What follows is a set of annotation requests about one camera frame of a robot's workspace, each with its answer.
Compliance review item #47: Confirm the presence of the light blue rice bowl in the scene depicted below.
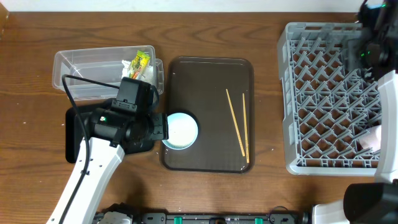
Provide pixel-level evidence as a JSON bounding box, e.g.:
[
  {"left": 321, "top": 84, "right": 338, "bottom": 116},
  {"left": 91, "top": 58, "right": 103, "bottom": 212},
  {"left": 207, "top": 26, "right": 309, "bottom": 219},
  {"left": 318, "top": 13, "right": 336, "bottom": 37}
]
[{"left": 162, "top": 113, "right": 198, "bottom": 150}]

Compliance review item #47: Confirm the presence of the white tissue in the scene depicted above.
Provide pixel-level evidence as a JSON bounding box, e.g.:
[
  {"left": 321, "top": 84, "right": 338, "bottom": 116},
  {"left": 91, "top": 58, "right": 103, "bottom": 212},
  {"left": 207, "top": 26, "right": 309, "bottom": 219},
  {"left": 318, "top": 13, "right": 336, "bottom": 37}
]
[{"left": 121, "top": 60, "right": 154, "bottom": 83}]

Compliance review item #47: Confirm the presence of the yellow snack wrapper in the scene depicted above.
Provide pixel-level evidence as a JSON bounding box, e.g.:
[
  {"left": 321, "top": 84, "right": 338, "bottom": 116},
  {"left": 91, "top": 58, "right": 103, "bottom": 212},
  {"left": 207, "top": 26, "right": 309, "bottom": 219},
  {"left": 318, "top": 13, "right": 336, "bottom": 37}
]
[{"left": 127, "top": 51, "right": 150, "bottom": 79}]

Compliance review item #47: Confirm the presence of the white cup pink inside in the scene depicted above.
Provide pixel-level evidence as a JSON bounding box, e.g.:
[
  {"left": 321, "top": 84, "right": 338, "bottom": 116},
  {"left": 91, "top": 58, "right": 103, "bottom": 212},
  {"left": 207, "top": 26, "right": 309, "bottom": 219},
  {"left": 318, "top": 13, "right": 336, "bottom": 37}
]
[{"left": 359, "top": 125, "right": 382, "bottom": 152}]

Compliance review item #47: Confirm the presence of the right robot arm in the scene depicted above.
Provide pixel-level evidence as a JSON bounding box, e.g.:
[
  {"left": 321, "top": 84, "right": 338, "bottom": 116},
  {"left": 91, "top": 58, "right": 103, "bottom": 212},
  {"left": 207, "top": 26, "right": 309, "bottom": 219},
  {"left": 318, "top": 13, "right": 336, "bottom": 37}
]
[{"left": 303, "top": 0, "right": 397, "bottom": 224}]

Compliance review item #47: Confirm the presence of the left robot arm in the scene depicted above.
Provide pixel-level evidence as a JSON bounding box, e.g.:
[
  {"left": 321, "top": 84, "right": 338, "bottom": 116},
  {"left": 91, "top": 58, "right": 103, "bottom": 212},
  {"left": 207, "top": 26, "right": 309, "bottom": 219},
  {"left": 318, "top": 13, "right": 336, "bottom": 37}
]
[{"left": 48, "top": 108, "right": 168, "bottom": 223}]

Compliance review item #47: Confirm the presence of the grey dishwasher rack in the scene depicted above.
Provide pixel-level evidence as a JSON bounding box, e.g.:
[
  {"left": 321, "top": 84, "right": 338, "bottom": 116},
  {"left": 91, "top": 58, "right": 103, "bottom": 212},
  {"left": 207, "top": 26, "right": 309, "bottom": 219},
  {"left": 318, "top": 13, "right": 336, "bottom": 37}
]
[{"left": 277, "top": 22, "right": 381, "bottom": 176}]

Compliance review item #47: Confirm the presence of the black tray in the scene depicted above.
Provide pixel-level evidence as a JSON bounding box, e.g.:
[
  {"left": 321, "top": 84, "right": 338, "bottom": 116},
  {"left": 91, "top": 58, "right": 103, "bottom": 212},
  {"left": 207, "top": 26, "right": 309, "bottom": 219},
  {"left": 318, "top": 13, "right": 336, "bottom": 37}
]
[{"left": 65, "top": 99, "right": 155, "bottom": 164}]

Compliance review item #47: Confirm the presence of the clear plastic bin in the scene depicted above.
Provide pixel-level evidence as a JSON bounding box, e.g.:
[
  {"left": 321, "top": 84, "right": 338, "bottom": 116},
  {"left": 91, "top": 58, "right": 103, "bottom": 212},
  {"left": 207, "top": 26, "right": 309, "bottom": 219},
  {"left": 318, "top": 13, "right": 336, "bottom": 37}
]
[{"left": 52, "top": 45, "right": 164, "bottom": 95}]

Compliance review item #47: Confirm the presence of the brown serving tray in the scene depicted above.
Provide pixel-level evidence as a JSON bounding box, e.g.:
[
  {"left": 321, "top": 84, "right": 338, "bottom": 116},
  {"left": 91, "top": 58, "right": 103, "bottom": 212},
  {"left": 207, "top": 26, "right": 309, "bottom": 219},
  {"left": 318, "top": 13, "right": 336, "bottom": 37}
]
[{"left": 161, "top": 57, "right": 255, "bottom": 174}]

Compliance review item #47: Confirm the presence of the left wooden chopstick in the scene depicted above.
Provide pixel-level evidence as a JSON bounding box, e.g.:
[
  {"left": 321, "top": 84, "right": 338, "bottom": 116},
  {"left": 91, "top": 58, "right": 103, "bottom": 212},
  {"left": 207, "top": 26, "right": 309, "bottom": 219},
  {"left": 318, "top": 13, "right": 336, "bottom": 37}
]
[{"left": 226, "top": 88, "right": 246, "bottom": 157}]

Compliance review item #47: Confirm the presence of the wooden chopstick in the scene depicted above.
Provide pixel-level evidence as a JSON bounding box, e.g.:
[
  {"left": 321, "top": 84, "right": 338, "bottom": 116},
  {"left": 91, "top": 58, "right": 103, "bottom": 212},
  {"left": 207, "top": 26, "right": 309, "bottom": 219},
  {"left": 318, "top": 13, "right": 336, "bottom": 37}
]
[
  {"left": 242, "top": 93, "right": 250, "bottom": 163},
  {"left": 226, "top": 88, "right": 246, "bottom": 157}
]

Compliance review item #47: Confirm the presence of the right wooden chopstick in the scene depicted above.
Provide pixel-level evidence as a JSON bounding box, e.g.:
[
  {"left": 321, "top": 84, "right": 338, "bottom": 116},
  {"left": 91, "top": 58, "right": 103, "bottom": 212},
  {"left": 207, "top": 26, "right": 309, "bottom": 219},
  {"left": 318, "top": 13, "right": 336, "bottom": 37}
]
[{"left": 242, "top": 93, "right": 250, "bottom": 163}]

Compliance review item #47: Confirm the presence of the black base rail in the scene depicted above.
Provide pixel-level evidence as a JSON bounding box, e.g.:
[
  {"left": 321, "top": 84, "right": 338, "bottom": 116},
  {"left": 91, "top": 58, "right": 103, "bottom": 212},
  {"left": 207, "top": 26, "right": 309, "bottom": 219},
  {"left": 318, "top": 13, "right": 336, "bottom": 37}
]
[{"left": 93, "top": 203, "right": 312, "bottom": 224}]

